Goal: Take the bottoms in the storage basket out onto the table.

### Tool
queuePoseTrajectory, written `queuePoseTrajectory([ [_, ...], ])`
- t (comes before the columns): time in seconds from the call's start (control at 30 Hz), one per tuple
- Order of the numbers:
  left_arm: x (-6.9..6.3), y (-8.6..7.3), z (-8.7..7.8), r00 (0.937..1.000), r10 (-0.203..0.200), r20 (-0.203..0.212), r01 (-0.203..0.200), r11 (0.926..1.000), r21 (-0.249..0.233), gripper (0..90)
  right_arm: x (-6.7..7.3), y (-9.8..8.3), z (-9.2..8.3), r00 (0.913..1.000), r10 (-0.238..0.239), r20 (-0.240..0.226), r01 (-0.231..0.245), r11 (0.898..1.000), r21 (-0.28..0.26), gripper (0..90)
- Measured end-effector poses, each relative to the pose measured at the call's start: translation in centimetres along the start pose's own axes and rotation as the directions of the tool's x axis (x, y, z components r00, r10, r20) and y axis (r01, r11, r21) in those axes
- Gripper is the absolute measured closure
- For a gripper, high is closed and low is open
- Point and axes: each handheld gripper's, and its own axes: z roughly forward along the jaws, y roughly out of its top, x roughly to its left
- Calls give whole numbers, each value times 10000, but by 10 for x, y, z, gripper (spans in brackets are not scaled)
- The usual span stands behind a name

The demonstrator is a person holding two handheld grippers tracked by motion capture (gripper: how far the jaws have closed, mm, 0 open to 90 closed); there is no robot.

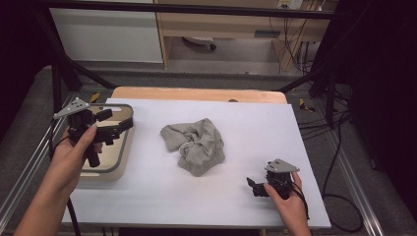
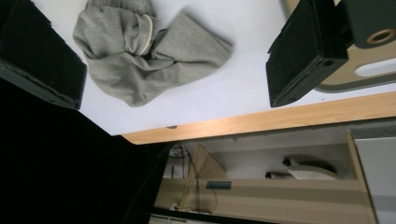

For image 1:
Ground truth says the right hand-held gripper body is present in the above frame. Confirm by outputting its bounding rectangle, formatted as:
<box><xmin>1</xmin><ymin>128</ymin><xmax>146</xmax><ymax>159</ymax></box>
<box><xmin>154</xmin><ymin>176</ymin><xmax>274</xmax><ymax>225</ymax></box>
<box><xmin>264</xmin><ymin>158</ymin><xmax>301</xmax><ymax>201</ymax></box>

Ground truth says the aluminium rail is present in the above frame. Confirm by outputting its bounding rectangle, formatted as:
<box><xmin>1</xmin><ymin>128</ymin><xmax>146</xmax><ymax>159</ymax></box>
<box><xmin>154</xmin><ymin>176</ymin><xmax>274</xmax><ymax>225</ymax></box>
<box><xmin>0</xmin><ymin>92</ymin><xmax>79</xmax><ymax>228</ymax></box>
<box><xmin>323</xmin><ymin>130</ymin><xmax>386</xmax><ymax>236</ymax></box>

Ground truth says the white table sheet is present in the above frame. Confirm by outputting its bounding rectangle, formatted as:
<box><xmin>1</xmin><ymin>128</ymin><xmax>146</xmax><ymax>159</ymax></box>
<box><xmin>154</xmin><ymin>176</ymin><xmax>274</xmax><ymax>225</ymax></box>
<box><xmin>61</xmin><ymin>97</ymin><xmax>332</xmax><ymax>230</ymax></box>

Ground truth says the dark curtain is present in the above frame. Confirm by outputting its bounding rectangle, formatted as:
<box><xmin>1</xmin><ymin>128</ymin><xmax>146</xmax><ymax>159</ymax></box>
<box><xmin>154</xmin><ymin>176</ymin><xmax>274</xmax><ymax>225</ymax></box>
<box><xmin>0</xmin><ymin>0</ymin><xmax>55</xmax><ymax>136</ymax></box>
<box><xmin>313</xmin><ymin>0</ymin><xmax>417</xmax><ymax>215</ymax></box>

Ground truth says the hanging black cable bundle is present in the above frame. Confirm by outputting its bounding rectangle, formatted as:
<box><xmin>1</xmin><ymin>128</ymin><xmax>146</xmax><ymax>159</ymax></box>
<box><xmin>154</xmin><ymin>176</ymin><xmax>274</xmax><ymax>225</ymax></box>
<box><xmin>268</xmin><ymin>13</ymin><xmax>325</xmax><ymax>75</ymax></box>

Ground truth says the black floor cable loop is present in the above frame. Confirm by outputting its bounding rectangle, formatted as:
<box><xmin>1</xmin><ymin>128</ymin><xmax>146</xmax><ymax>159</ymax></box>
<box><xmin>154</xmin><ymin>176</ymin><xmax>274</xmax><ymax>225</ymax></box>
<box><xmin>320</xmin><ymin>111</ymin><xmax>366</xmax><ymax>234</ymax></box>

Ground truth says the white cabinet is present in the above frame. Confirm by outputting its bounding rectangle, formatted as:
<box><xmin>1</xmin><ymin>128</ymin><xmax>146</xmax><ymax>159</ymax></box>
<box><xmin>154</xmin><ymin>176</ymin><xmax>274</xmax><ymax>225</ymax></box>
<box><xmin>49</xmin><ymin>7</ymin><xmax>164</xmax><ymax>64</ymax></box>

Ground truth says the beige basket with grey rim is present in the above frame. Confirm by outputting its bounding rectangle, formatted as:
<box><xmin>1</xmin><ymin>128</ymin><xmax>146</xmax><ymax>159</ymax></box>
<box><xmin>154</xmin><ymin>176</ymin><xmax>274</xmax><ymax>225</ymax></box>
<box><xmin>78</xmin><ymin>102</ymin><xmax>137</xmax><ymax>183</ymax></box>

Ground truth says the hand-held gripper cable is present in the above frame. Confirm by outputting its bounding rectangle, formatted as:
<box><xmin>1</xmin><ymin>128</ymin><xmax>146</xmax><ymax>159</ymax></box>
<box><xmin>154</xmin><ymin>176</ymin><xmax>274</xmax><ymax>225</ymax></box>
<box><xmin>291</xmin><ymin>181</ymin><xmax>311</xmax><ymax>220</ymax></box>
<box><xmin>47</xmin><ymin>118</ymin><xmax>83</xmax><ymax>236</ymax></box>

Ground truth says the office chair base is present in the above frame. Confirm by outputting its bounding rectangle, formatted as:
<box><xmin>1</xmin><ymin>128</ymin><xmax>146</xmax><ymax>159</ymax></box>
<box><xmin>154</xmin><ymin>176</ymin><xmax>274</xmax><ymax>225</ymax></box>
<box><xmin>181</xmin><ymin>35</ymin><xmax>218</xmax><ymax>52</ymax></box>

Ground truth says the light wooden desk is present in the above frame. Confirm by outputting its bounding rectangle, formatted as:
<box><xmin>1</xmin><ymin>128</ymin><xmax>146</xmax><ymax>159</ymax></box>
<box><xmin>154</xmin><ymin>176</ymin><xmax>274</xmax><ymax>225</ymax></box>
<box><xmin>153</xmin><ymin>0</ymin><xmax>332</xmax><ymax>73</ymax></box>

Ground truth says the left hand-held gripper cable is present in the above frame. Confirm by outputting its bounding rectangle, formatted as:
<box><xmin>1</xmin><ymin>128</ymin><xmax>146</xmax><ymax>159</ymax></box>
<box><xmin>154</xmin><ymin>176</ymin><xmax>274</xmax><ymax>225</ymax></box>
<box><xmin>47</xmin><ymin>118</ymin><xmax>83</xmax><ymax>236</ymax></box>

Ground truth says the black metal stand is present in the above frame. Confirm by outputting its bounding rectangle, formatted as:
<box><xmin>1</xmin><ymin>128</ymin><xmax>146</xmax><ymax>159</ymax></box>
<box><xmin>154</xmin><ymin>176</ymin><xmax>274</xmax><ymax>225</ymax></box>
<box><xmin>34</xmin><ymin>6</ymin><xmax>118</xmax><ymax>123</ymax></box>
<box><xmin>275</xmin><ymin>58</ymin><xmax>339</xmax><ymax>130</ymax></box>

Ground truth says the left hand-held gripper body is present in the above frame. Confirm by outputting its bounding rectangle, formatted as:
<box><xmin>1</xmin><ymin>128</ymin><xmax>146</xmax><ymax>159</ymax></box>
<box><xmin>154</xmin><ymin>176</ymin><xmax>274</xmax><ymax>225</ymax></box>
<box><xmin>52</xmin><ymin>96</ymin><xmax>102</xmax><ymax>169</ymax></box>

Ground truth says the black horizontal frame bar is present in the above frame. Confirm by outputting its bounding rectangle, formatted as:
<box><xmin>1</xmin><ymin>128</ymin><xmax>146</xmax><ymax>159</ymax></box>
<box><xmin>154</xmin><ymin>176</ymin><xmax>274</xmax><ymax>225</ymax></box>
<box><xmin>41</xmin><ymin>1</ymin><xmax>342</xmax><ymax>21</ymax></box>

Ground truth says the grey cloth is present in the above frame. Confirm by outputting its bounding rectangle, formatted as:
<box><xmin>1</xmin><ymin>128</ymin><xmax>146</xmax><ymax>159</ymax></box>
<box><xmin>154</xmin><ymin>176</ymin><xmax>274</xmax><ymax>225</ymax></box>
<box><xmin>159</xmin><ymin>117</ymin><xmax>227</xmax><ymax>178</ymax></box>

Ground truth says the black floor cable bundle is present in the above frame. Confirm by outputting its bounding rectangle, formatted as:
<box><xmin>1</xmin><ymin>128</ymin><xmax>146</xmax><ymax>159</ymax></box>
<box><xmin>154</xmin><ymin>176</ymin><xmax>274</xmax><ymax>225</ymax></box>
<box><xmin>296</xmin><ymin>91</ymin><xmax>354</xmax><ymax>141</ymax></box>

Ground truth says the right hand-held gripper cable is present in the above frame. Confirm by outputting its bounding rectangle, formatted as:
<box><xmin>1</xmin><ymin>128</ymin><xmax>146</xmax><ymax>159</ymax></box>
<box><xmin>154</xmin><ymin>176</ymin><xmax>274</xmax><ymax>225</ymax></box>
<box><xmin>291</xmin><ymin>181</ymin><xmax>311</xmax><ymax>220</ymax></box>

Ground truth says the person's right hand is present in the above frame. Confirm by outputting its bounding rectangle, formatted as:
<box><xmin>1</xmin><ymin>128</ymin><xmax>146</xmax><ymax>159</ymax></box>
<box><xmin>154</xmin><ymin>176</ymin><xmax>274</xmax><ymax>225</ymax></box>
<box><xmin>263</xmin><ymin>172</ymin><xmax>312</xmax><ymax>228</ymax></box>

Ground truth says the person's left hand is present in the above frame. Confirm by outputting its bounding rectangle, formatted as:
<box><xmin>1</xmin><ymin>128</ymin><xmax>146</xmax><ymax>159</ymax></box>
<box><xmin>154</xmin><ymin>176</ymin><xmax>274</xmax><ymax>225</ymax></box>
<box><xmin>48</xmin><ymin>123</ymin><xmax>104</xmax><ymax>200</ymax></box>

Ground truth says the white power strip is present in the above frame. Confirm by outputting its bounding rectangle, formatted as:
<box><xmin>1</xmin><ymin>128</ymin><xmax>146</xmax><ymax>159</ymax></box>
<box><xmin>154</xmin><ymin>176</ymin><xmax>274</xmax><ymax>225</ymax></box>
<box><xmin>276</xmin><ymin>0</ymin><xmax>305</xmax><ymax>11</ymax></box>

